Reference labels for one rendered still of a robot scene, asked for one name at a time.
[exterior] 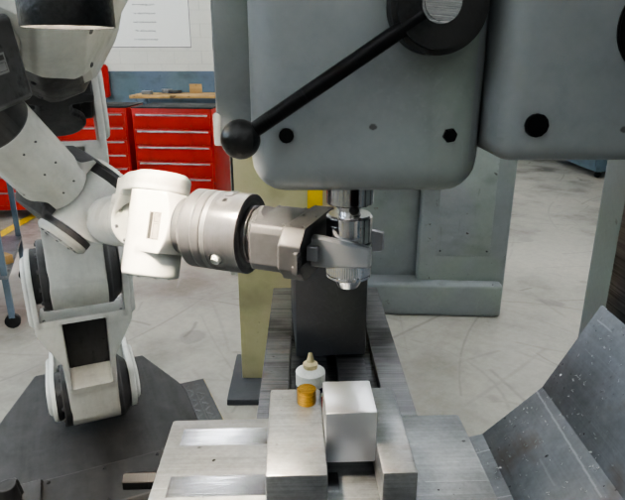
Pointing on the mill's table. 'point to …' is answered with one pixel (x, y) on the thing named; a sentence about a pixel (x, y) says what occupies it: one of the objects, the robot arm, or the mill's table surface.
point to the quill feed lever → (428, 27)
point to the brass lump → (307, 395)
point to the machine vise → (214, 483)
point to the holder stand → (328, 316)
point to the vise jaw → (296, 449)
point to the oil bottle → (311, 374)
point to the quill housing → (360, 101)
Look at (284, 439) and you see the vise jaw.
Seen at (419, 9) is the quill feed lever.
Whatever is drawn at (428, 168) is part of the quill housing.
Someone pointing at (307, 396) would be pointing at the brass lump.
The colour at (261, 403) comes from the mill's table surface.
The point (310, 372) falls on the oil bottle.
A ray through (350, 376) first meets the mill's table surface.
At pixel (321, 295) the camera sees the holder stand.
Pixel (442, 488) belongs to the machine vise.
